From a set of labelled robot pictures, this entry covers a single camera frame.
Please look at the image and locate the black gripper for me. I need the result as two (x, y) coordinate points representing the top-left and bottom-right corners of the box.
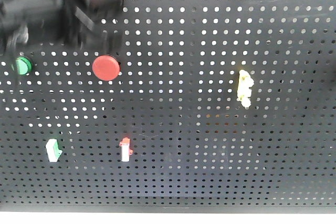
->
(62, 0), (124, 54)

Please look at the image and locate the red push button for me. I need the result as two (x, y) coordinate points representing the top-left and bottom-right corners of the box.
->
(92, 55), (120, 81)

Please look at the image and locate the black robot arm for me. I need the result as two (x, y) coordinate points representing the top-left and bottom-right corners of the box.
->
(1, 0), (124, 57)

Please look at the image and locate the green illuminated push button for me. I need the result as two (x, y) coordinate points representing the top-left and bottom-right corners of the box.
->
(12, 56), (34, 76)

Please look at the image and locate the black perforated pegboard panel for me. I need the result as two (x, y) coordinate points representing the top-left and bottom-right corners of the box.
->
(1, 0), (335, 213)

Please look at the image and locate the red white rocker switch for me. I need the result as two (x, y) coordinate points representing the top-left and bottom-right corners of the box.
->
(119, 137), (133, 162)

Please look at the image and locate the green white rocker switch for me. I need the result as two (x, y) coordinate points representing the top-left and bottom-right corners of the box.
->
(46, 138), (62, 163)

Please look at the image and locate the yellow toggle switch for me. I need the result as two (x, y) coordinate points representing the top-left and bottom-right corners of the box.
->
(237, 69), (254, 109)

